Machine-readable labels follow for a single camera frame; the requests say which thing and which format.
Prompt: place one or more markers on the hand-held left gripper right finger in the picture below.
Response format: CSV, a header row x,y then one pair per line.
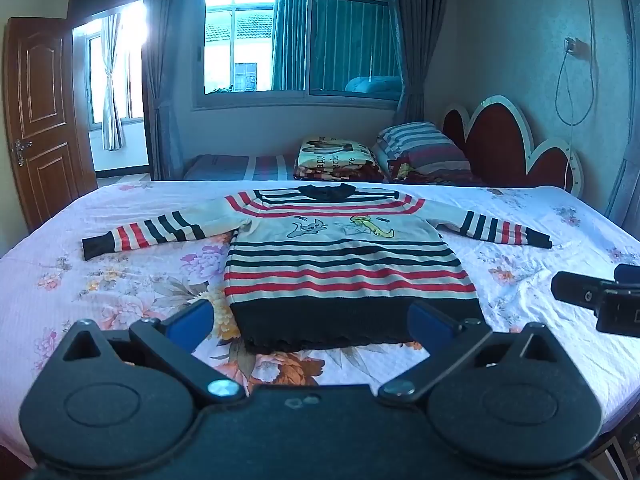
x,y
429,324

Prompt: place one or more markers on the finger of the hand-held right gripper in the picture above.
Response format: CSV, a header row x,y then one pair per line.
x,y
575,289

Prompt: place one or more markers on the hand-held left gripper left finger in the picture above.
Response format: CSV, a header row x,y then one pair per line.
x,y
190,324

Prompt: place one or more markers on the striped knit sweater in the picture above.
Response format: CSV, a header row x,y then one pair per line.
x,y
345,260

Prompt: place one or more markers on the bedside cabinet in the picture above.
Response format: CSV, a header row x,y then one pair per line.
x,y
627,447

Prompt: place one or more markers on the red printed cloth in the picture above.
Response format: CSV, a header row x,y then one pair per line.
x,y
425,176

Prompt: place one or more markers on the striped mattress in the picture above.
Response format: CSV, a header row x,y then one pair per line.
x,y
225,167

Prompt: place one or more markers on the red scalloped headboard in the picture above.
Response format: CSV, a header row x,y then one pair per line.
x,y
495,145

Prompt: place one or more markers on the striped pillow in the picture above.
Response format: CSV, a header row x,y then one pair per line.
x,y
425,145

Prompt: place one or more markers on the folded cartoon print blanket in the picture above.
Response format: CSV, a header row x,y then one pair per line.
x,y
335,152

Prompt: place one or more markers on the grey curtain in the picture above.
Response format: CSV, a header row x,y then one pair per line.
x,y
165,85
415,60

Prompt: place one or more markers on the white sheer curtain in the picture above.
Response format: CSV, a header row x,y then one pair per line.
x,y
111,95

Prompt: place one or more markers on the teal cushion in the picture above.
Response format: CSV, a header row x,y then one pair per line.
x,y
372,85

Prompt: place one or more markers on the brown wooden door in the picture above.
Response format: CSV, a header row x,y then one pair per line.
x,y
45,125

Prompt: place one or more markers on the sliding glass window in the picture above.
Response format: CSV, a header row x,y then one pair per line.
x,y
250,45

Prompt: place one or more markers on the teal curtain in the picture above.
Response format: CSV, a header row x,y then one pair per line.
x,y
345,40

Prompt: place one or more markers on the wall socket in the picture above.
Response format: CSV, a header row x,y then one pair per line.
x,y
576,46

